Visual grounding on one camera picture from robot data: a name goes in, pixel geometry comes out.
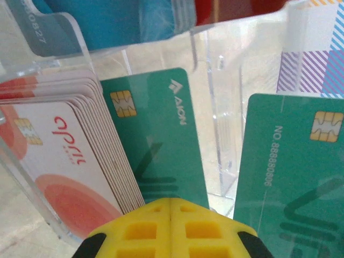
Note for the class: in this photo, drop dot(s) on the blue cards stack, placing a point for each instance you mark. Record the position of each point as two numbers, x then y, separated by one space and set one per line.
115 24

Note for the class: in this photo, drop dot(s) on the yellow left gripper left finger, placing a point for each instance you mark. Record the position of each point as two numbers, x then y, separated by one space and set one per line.
139 231

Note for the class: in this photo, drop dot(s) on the white orange cards stack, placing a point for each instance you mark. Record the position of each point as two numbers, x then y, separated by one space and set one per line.
53 161

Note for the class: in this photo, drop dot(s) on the green chip card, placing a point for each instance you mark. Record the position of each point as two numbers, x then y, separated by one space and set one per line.
161 139
290 174

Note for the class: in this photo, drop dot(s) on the clear acrylic card box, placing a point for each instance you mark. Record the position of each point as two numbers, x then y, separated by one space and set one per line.
215 121

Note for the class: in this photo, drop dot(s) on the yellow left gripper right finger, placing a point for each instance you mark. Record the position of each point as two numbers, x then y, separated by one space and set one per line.
204 231

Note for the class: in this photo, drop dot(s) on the red cards stack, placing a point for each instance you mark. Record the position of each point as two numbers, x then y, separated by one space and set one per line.
242 10

